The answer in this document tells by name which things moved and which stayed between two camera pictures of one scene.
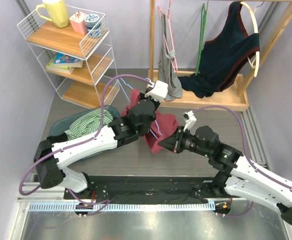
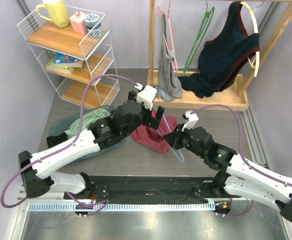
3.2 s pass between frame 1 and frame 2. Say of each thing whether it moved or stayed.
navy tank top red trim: stayed
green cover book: stayed
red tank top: moved
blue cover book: stayed
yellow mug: stayed
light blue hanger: moved
